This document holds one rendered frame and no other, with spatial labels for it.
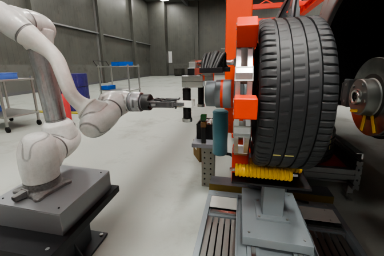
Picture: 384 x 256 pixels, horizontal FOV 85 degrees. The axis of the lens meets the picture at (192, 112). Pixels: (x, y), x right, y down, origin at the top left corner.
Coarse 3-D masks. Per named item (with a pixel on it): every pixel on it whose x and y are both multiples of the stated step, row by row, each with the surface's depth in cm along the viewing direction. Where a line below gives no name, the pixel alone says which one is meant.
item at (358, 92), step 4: (352, 92) 90; (356, 92) 87; (360, 92) 85; (352, 96) 90; (356, 96) 87; (360, 96) 85; (352, 100) 90; (356, 100) 87; (360, 100) 85; (356, 104) 87
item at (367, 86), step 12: (372, 60) 86; (360, 72) 95; (372, 72) 86; (360, 84) 86; (372, 84) 82; (372, 96) 80; (360, 108) 86; (372, 108) 82; (360, 120) 93; (372, 132) 85
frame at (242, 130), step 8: (240, 48) 81; (248, 48) 80; (240, 56) 79; (248, 56) 78; (240, 64) 76; (248, 64) 76; (240, 72) 74; (248, 72) 74; (240, 80) 75; (248, 80) 74; (248, 88) 75; (248, 120) 77; (240, 128) 79; (248, 128) 78; (240, 136) 81; (248, 136) 80; (248, 144) 86; (240, 152) 95
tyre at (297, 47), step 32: (288, 32) 74; (320, 32) 70; (288, 64) 68; (320, 64) 66; (288, 96) 67; (320, 96) 66; (288, 128) 70; (320, 128) 67; (256, 160) 85; (288, 160) 79; (320, 160) 77
